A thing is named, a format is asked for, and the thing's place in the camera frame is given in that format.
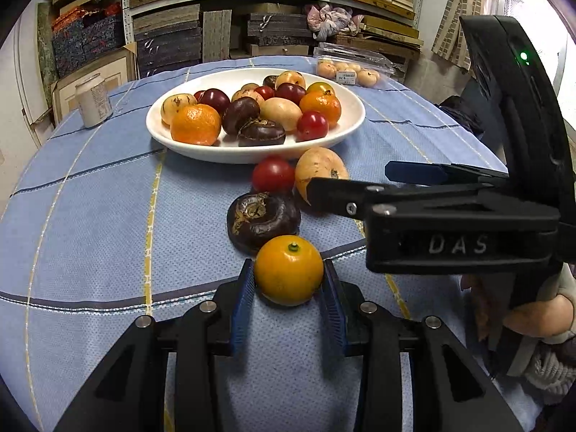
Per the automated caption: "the dark red plum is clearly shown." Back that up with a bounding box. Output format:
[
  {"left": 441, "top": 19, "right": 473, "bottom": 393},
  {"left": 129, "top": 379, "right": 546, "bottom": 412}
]
[
  {"left": 274, "top": 82, "right": 307, "bottom": 104},
  {"left": 198, "top": 89, "right": 231, "bottom": 115}
]

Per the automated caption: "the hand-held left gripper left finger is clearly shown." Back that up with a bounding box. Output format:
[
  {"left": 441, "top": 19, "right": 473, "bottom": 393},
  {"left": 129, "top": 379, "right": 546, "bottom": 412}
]
[{"left": 54, "top": 258, "right": 256, "bottom": 432}]

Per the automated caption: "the stack of blue patterned boxes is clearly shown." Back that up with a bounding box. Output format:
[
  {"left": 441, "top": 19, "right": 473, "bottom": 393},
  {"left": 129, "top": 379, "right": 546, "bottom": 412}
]
[{"left": 50, "top": 2, "right": 127, "bottom": 79}]

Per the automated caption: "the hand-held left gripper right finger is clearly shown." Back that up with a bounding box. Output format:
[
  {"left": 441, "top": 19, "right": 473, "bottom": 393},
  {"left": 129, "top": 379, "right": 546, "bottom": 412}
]
[{"left": 320, "top": 258, "right": 525, "bottom": 432}]

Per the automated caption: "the framed picture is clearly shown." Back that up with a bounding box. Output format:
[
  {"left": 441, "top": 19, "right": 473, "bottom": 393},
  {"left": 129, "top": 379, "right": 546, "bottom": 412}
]
[{"left": 50, "top": 45, "right": 138, "bottom": 120}]

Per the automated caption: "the grey marble slab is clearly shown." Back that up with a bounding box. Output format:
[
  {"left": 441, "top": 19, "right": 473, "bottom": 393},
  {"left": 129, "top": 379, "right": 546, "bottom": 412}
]
[{"left": 36, "top": 2, "right": 59, "bottom": 86}]

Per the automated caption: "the person's right hand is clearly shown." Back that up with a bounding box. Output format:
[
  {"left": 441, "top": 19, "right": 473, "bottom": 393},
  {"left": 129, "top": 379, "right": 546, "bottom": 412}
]
[{"left": 461, "top": 274, "right": 568, "bottom": 340}]

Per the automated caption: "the white oval plate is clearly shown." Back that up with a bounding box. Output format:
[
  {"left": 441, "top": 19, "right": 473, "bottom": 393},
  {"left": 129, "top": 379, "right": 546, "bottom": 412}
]
[{"left": 145, "top": 67, "right": 366, "bottom": 165}]

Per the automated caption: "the pale tan round fruit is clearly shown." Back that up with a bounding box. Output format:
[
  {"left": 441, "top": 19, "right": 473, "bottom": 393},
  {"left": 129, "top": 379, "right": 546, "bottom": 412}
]
[{"left": 275, "top": 71, "right": 307, "bottom": 90}]

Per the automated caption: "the bright window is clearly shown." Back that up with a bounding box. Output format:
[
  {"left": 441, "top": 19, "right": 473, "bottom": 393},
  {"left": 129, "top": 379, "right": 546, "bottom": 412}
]
[{"left": 499, "top": 0, "right": 576, "bottom": 100}]

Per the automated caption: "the white metal shelf rack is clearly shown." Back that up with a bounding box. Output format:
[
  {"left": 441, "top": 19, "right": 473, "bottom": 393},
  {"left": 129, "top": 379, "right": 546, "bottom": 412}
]
[{"left": 121, "top": 0, "right": 426, "bottom": 73}]

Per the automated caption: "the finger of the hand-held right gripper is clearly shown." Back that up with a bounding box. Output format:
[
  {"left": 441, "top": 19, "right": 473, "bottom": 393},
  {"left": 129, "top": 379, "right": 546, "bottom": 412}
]
[
  {"left": 306, "top": 177, "right": 509, "bottom": 219},
  {"left": 384, "top": 161, "right": 509, "bottom": 185}
]

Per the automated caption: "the large mandarin orange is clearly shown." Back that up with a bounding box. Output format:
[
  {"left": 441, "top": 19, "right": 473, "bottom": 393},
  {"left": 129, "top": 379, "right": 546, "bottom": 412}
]
[{"left": 299, "top": 91, "right": 342, "bottom": 127}]

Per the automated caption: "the small mandarin orange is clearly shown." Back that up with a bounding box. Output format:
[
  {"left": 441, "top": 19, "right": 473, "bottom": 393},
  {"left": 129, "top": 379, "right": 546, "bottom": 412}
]
[{"left": 170, "top": 103, "right": 222, "bottom": 146}]

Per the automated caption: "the clear plastic clamshell box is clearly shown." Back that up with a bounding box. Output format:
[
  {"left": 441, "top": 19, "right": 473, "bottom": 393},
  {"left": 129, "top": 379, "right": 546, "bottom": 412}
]
[{"left": 314, "top": 42, "right": 397, "bottom": 88}]

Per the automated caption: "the pink cloth bundle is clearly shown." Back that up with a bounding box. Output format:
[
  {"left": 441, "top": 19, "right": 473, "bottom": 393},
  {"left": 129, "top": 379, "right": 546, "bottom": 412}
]
[{"left": 306, "top": 2, "right": 365, "bottom": 41}]

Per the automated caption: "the tan spotted round fruit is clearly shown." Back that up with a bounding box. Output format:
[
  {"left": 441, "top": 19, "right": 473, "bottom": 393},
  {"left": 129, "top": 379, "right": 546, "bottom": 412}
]
[
  {"left": 294, "top": 147, "right": 350, "bottom": 205},
  {"left": 260, "top": 97, "right": 303, "bottom": 131},
  {"left": 161, "top": 93, "right": 198, "bottom": 125},
  {"left": 231, "top": 89, "right": 265, "bottom": 104}
]

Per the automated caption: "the black jacket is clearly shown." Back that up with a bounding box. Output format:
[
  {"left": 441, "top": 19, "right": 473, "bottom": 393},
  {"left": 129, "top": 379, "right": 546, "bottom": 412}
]
[{"left": 438, "top": 94, "right": 487, "bottom": 136}]

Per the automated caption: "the beige patterned curtain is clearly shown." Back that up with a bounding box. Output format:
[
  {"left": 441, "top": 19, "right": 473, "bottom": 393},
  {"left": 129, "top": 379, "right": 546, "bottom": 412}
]
[{"left": 431, "top": 0, "right": 500, "bottom": 70}]

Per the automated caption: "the blue striped tablecloth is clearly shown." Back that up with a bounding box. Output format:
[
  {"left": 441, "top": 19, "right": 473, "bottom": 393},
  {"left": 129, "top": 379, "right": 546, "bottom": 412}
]
[{"left": 0, "top": 56, "right": 545, "bottom": 432}]

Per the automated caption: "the white drink can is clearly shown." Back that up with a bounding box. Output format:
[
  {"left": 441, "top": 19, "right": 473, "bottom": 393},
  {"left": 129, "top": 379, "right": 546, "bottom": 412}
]
[{"left": 75, "top": 73, "right": 113, "bottom": 129}]

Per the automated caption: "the pack of pale mandarins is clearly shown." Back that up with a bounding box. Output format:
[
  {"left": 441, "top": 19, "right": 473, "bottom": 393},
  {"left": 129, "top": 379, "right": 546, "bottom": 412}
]
[{"left": 317, "top": 60, "right": 379, "bottom": 88}]

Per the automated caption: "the shelf of flat boxes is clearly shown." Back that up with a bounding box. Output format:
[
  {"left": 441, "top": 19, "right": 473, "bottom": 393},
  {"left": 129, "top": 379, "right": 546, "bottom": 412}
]
[{"left": 130, "top": 0, "right": 424, "bottom": 73}]

